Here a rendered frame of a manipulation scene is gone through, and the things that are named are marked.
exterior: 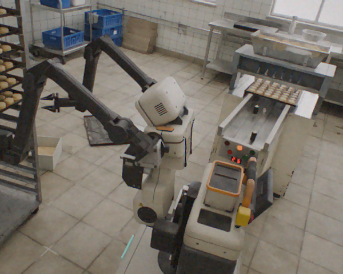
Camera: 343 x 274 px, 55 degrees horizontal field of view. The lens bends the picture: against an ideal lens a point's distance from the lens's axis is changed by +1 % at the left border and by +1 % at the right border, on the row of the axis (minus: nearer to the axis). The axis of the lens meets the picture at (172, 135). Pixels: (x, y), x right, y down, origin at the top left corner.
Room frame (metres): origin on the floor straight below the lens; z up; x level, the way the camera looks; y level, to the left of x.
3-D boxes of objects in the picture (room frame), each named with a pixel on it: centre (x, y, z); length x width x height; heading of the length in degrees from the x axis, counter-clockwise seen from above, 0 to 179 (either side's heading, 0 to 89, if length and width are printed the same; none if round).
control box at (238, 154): (1.72, -0.43, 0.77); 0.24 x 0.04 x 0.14; 67
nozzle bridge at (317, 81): (2.52, -0.77, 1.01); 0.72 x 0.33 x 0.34; 67
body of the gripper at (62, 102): (1.68, 0.66, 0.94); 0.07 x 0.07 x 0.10; 19
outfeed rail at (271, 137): (2.57, -0.94, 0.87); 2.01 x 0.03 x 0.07; 157
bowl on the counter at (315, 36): (4.87, -1.76, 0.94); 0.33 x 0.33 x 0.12
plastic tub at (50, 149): (2.33, 1.09, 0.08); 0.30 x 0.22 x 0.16; 7
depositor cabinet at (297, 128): (2.96, -0.95, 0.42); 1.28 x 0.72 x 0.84; 157
